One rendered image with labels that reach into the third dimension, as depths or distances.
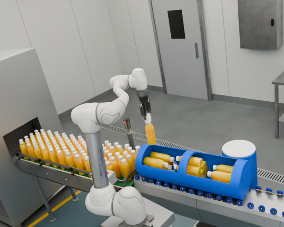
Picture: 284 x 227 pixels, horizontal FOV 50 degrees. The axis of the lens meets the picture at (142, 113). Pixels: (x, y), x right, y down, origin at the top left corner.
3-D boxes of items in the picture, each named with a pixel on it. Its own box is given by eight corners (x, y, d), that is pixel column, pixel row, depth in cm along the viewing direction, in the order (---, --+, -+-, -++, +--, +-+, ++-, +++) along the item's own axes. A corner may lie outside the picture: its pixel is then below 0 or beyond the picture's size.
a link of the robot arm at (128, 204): (143, 226, 192) (135, 200, 183) (116, 224, 198) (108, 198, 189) (149, 207, 206) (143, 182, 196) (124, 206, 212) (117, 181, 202)
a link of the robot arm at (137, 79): (149, 84, 237) (134, 86, 241) (146, 65, 230) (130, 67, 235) (145, 90, 227) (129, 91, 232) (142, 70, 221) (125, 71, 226)
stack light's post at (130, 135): (148, 215, 359) (129, 133, 314) (146, 214, 361) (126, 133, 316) (150, 212, 361) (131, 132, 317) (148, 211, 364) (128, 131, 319)
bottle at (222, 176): (238, 176, 219) (213, 171, 230) (235, 173, 214) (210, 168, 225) (235, 185, 217) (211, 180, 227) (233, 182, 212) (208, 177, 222)
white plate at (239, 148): (257, 140, 269) (257, 142, 270) (226, 138, 282) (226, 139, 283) (252, 158, 248) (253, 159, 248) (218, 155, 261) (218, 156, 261)
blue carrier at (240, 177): (240, 208, 211) (239, 171, 202) (137, 181, 260) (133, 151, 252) (251, 187, 232) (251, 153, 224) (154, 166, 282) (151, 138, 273)
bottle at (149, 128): (146, 143, 255) (142, 123, 247) (152, 139, 259) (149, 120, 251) (151, 146, 250) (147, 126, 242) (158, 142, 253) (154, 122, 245)
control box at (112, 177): (110, 188, 255) (107, 178, 250) (92, 182, 266) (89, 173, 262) (117, 180, 262) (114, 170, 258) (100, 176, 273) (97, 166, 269)
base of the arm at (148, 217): (144, 239, 190) (142, 233, 188) (117, 227, 203) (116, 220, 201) (160, 219, 202) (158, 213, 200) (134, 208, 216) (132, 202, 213)
